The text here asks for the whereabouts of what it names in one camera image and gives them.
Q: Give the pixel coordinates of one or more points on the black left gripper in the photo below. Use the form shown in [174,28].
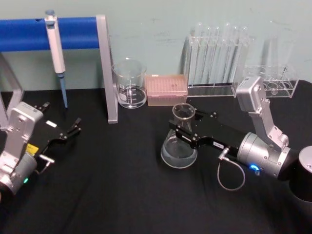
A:
[50,134]

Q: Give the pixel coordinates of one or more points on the black table cloth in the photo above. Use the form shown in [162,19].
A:
[122,195]

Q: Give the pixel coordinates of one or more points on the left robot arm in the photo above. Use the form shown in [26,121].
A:
[18,126]

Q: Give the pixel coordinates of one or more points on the blue bar grey stand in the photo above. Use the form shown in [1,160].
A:
[26,33]

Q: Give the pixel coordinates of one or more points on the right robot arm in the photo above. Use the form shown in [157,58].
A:
[263,136]

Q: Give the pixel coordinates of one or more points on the pink pipette tip box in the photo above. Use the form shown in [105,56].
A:
[167,87]

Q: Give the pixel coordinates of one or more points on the clear glass test tube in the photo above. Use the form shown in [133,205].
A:
[235,51]
[199,48]
[243,48]
[216,51]
[227,48]
[208,51]

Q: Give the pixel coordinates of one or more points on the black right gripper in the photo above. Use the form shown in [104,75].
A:
[219,136]

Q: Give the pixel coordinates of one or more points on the white blue pipette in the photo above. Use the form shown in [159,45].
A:
[55,48]

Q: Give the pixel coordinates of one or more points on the clear glass conical flask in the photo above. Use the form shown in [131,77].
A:
[179,156]

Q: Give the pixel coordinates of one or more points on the wide clear glass tube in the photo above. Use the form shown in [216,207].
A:
[276,48]

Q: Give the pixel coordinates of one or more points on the low clear acrylic tube rack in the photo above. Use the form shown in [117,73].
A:
[280,87]

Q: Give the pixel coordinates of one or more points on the clear glass beaker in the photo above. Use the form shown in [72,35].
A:
[130,97]

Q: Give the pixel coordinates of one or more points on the tall clear acrylic tube rack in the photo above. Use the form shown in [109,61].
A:
[209,90]

